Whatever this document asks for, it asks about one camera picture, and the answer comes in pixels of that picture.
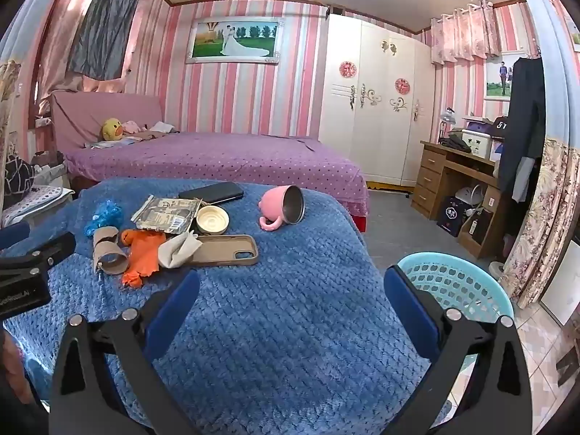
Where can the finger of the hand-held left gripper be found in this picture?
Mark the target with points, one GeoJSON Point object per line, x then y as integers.
{"type": "Point", "coordinates": [13, 234]}
{"type": "Point", "coordinates": [50, 249]}

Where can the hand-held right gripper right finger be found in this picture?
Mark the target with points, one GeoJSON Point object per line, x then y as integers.
{"type": "Point", "coordinates": [410, 312]}

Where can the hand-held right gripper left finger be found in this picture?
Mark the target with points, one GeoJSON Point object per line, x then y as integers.
{"type": "Point", "coordinates": [174, 315]}

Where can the cardboard tube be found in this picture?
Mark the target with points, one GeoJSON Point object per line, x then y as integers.
{"type": "Point", "coordinates": [106, 242]}

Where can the light blue plastic basket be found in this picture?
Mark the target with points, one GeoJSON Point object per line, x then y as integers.
{"type": "Point", "coordinates": [457, 281]}

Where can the beige tissue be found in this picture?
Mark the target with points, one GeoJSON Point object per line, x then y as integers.
{"type": "Point", "coordinates": [176, 251]}

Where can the blue plastic bag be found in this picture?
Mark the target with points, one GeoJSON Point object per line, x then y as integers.
{"type": "Point", "coordinates": [106, 215]}

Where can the orange peel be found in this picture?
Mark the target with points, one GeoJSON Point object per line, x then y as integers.
{"type": "Point", "coordinates": [145, 253]}

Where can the grey printed snack wrapper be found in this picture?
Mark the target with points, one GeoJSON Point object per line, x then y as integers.
{"type": "Point", "coordinates": [163, 215]}

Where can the cream round lid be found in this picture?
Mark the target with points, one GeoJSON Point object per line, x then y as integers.
{"type": "Point", "coordinates": [213, 222]}

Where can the person's left hand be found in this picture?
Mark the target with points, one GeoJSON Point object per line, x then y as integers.
{"type": "Point", "coordinates": [20, 371]}

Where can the black patterned bag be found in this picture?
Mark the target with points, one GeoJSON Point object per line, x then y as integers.
{"type": "Point", "coordinates": [16, 176]}

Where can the tan phone case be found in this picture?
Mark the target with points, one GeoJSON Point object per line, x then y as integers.
{"type": "Point", "coordinates": [226, 251]}

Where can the black printed box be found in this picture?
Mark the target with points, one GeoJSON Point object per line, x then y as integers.
{"type": "Point", "coordinates": [453, 216]}

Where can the blue knitted blanket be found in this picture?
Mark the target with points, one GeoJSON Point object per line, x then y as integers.
{"type": "Point", "coordinates": [281, 317]}

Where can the black smartphone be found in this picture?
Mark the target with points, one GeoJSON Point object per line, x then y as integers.
{"type": "Point", "coordinates": [213, 191]}

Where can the white round appliance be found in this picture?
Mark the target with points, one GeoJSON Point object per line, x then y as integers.
{"type": "Point", "coordinates": [469, 195]}

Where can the yellow duck plush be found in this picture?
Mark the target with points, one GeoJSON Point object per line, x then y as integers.
{"type": "Point", "coordinates": [111, 129]}

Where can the floral and light blue curtain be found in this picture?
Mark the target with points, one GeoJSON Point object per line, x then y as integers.
{"type": "Point", "coordinates": [9, 99]}
{"type": "Point", "coordinates": [548, 217]}

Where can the wooden desk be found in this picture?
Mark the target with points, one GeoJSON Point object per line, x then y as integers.
{"type": "Point", "coordinates": [435, 176]}

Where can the small cardboard box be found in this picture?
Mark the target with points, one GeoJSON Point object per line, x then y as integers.
{"type": "Point", "coordinates": [491, 200]}

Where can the pink headboard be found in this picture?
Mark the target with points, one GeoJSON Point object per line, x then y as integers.
{"type": "Point", "coordinates": [81, 108]}

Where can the pink plush toy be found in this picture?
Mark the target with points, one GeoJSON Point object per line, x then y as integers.
{"type": "Point", "coordinates": [131, 127]}

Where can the pink steel-lined cup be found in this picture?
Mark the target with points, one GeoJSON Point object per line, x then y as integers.
{"type": "Point", "coordinates": [272, 201]}

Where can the white and black cabinet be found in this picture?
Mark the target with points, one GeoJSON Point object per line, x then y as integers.
{"type": "Point", "coordinates": [564, 290]}

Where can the purple polka dot bed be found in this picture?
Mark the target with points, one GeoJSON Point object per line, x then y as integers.
{"type": "Point", "coordinates": [226, 158]}

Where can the white cloth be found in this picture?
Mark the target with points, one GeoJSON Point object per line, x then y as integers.
{"type": "Point", "coordinates": [162, 127]}

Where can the dark wooden stool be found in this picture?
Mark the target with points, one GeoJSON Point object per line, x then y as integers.
{"type": "Point", "coordinates": [570, 362]}

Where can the grey hanging shirt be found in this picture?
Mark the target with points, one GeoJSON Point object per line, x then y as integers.
{"type": "Point", "coordinates": [521, 179]}

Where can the black clothes pile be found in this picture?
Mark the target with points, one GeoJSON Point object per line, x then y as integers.
{"type": "Point", "coordinates": [455, 144]}

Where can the white wardrobe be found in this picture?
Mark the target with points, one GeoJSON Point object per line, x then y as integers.
{"type": "Point", "coordinates": [376, 136]}

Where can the white storage box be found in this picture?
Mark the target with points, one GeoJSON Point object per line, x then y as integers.
{"type": "Point", "coordinates": [475, 142]}

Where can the desk lamp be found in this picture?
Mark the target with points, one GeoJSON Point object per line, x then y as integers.
{"type": "Point", "coordinates": [447, 118]}

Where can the purple box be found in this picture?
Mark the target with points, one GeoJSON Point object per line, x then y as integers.
{"type": "Point", "coordinates": [475, 123]}

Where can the black cap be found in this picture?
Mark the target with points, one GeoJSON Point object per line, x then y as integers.
{"type": "Point", "coordinates": [500, 126]}

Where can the red round paper decoration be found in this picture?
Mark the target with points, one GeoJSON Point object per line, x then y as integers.
{"type": "Point", "coordinates": [348, 69]}
{"type": "Point", "coordinates": [402, 85]}

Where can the black hanging jacket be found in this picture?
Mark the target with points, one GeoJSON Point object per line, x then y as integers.
{"type": "Point", "coordinates": [525, 113]}

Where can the grey curtain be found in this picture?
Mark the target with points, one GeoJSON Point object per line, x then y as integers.
{"type": "Point", "coordinates": [104, 22]}

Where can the framed wedding picture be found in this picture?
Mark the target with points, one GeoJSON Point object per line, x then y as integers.
{"type": "Point", "coordinates": [235, 40]}

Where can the pink floral valance curtain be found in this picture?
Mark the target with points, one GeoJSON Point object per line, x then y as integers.
{"type": "Point", "coordinates": [462, 31]}

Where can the framed wall photo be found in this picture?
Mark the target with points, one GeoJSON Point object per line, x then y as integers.
{"type": "Point", "coordinates": [496, 79]}

